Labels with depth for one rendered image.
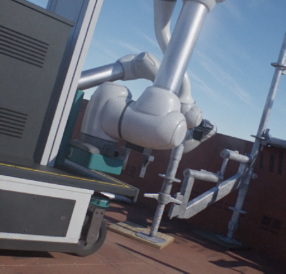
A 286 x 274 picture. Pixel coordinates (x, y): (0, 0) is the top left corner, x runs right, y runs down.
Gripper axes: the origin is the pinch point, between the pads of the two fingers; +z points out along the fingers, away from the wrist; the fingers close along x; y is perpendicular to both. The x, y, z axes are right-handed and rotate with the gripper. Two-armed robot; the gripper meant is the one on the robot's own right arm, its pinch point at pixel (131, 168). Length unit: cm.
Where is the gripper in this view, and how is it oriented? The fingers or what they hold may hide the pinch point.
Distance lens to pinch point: 198.7
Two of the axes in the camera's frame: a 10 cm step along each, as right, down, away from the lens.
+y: -7.2, -2.2, -6.6
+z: -2.8, 9.6, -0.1
